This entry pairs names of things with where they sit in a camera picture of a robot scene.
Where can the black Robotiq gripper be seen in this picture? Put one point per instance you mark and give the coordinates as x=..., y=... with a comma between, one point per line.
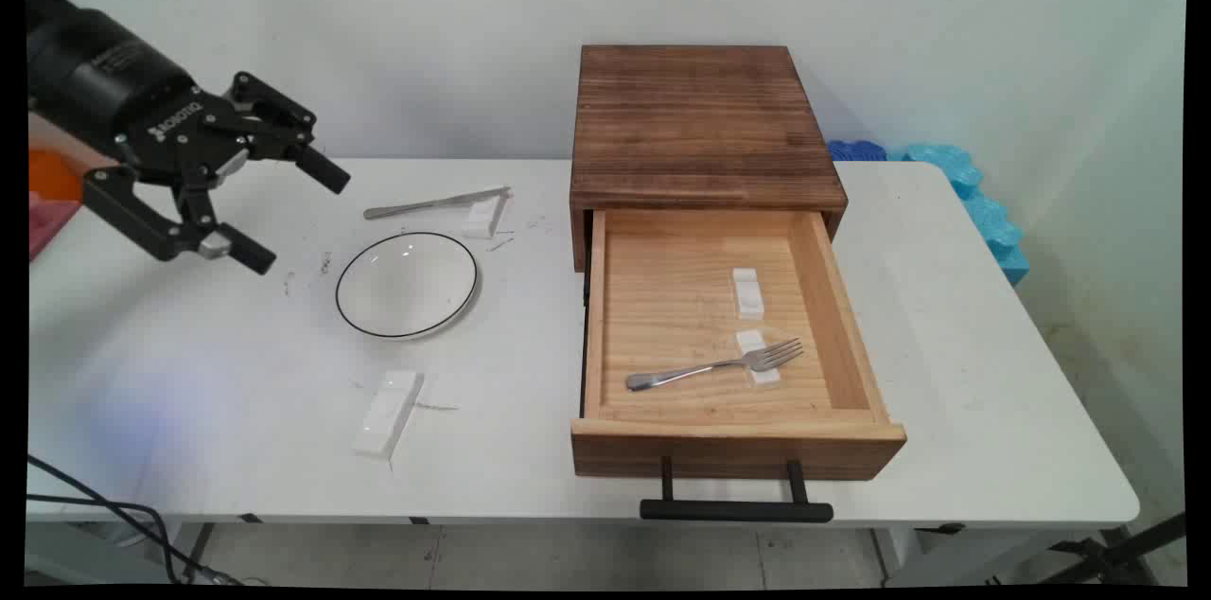
x=132, y=94

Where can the stainless steel table knife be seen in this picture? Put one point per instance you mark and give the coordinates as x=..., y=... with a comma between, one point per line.
x=426, y=203

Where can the orange object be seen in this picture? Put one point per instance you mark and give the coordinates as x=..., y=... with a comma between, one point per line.
x=52, y=176

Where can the pink object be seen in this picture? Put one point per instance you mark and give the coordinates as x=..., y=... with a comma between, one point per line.
x=47, y=221

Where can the white plate with black rim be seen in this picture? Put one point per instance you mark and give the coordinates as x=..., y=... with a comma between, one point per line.
x=407, y=286

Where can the white ceramic cutlery rest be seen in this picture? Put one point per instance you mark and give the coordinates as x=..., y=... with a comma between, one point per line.
x=481, y=220
x=762, y=377
x=747, y=292

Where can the large white cutlery rest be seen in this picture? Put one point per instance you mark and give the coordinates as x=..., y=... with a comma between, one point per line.
x=388, y=414

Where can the light wooden drawer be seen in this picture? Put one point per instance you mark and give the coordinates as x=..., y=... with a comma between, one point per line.
x=672, y=307

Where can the dark brown wooden cabinet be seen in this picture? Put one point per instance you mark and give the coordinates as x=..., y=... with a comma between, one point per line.
x=705, y=127

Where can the stainless steel fork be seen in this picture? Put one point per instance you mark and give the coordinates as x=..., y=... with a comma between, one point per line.
x=700, y=371

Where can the dark blue foam piece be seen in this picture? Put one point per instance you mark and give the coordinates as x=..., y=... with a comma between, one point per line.
x=856, y=150

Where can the light blue foam piece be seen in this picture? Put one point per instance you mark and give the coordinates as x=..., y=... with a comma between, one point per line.
x=989, y=221

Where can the black table leg frame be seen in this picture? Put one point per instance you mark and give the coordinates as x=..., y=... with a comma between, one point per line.
x=1126, y=545

